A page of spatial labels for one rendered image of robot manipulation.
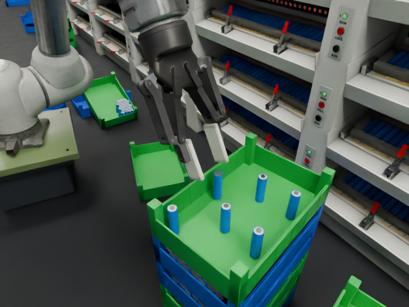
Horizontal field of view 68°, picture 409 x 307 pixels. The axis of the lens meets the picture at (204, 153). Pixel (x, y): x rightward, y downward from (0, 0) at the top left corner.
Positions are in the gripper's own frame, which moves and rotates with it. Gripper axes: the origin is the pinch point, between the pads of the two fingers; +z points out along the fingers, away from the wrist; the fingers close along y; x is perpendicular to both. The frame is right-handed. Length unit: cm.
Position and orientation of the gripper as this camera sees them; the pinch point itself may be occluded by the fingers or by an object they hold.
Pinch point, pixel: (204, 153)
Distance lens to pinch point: 50.2
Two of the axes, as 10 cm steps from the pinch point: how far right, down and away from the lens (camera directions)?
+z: 3.1, 9.0, 3.2
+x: 6.7, 0.3, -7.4
